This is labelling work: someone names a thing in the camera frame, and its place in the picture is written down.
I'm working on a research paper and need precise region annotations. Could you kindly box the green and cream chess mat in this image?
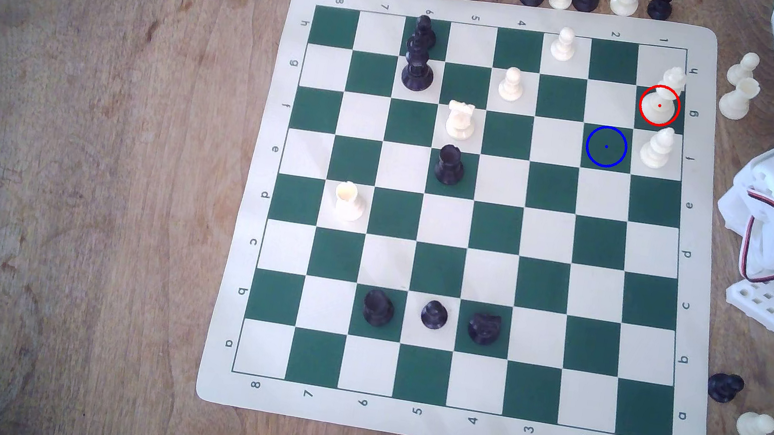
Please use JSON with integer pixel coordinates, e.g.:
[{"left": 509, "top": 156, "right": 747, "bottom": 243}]
[{"left": 192, "top": 0, "right": 766, "bottom": 435}]

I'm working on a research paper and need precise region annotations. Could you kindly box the white chess rook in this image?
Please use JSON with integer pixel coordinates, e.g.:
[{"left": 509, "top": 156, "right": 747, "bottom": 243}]
[{"left": 331, "top": 179, "right": 368, "bottom": 224}]

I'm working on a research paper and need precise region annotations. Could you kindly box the white rook on f5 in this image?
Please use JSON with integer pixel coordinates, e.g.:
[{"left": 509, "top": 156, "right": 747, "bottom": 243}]
[{"left": 443, "top": 99, "right": 480, "bottom": 142}]

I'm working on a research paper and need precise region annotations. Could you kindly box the black chess queen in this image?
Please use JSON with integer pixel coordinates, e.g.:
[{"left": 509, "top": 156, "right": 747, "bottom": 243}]
[{"left": 399, "top": 37, "right": 440, "bottom": 95}]

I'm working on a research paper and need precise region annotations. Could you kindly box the white chess bishop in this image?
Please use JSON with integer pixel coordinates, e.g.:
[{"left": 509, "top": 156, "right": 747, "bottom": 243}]
[{"left": 638, "top": 124, "right": 678, "bottom": 173}]

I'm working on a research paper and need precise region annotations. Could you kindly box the black chess knight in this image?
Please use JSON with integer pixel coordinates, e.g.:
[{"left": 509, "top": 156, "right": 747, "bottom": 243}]
[
  {"left": 465, "top": 310, "right": 503, "bottom": 348},
  {"left": 705, "top": 371, "right": 746, "bottom": 406}
]

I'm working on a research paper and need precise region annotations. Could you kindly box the red white black servo wire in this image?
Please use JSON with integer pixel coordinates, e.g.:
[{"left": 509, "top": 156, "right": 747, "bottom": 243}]
[{"left": 735, "top": 188, "right": 774, "bottom": 288}]

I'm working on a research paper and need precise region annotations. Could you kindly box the black chess rook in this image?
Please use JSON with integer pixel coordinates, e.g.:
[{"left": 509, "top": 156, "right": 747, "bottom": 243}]
[{"left": 433, "top": 142, "right": 469, "bottom": 187}]

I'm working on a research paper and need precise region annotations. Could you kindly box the white chess king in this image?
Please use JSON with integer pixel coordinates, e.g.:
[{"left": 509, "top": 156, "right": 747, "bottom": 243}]
[{"left": 639, "top": 85, "right": 680, "bottom": 129}]

